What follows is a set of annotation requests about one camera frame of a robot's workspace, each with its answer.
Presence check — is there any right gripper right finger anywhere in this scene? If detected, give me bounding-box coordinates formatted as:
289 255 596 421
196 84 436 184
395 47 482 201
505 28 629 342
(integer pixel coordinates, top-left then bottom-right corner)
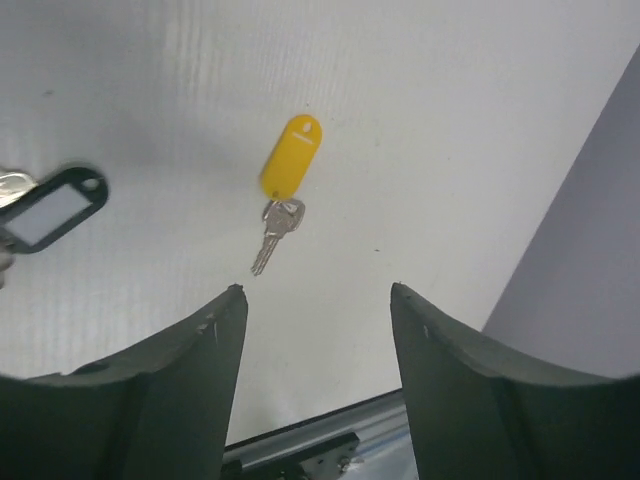
390 283 639 479

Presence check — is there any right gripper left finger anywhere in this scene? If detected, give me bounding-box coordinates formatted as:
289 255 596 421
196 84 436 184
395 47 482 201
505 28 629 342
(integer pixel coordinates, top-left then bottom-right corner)
1 285 248 479

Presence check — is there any yellow tagged key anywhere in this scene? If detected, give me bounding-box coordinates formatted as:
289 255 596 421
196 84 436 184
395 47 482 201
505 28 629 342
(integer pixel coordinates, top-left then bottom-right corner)
251 114 323 276

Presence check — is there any black tagged key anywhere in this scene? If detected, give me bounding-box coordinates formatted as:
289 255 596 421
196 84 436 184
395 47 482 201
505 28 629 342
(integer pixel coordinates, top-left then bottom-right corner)
1 161 109 255

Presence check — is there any right aluminium rail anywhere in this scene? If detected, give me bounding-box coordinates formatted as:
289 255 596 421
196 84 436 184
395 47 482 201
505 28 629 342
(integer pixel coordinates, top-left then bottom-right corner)
220 390 419 479

